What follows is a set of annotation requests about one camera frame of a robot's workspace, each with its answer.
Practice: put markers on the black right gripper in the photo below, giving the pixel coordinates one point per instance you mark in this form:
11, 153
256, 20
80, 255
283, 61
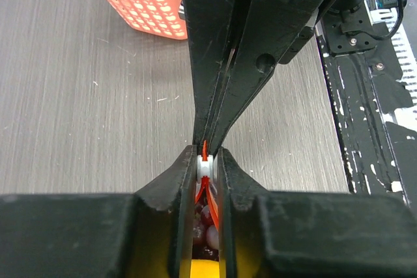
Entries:
274, 31

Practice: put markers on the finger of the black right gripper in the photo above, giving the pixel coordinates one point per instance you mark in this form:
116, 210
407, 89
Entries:
208, 23

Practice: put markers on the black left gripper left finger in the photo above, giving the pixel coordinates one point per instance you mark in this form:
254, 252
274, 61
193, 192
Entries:
88, 235

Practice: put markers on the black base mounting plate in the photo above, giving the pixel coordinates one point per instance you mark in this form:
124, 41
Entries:
361, 74

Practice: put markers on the clear zip top bag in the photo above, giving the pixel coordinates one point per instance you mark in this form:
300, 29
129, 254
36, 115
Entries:
205, 179

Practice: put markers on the white slotted cable duct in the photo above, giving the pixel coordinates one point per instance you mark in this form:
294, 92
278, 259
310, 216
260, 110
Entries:
407, 61

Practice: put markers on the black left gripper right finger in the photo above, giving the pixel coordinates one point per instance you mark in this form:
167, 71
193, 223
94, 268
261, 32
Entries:
299, 234

